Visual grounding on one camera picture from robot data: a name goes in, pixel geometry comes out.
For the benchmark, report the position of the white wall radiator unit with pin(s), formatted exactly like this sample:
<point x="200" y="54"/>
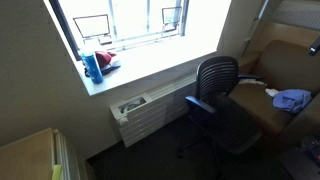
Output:
<point x="142" y="115"/>

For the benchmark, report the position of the blue fabric shirt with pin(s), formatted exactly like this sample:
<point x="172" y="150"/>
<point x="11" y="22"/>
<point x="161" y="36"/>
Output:
<point x="292" y="100"/>

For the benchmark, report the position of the white strip cloth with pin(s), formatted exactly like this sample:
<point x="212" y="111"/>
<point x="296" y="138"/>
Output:
<point x="252" y="81"/>

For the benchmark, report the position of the blue water bottle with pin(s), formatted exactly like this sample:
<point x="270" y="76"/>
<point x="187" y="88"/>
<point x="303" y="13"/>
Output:
<point x="90" y="62"/>

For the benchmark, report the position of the brown leather couch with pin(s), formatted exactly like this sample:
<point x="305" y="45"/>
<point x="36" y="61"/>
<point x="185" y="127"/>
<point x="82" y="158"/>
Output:
<point x="279" y="54"/>

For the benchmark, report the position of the light wood drawer cabinet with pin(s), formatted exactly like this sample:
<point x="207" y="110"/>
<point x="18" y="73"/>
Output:
<point x="45" y="155"/>

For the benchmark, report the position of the red cap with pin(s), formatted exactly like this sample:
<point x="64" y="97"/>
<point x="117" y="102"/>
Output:
<point x="104" y="58"/>

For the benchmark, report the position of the white cloth on couch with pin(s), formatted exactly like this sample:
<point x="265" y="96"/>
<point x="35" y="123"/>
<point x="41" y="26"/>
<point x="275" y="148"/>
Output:
<point x="271" y="92"/>

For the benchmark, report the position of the black office chair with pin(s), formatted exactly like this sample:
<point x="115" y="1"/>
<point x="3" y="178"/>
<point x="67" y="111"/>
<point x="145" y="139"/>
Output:
<point x="223" y="122"/>

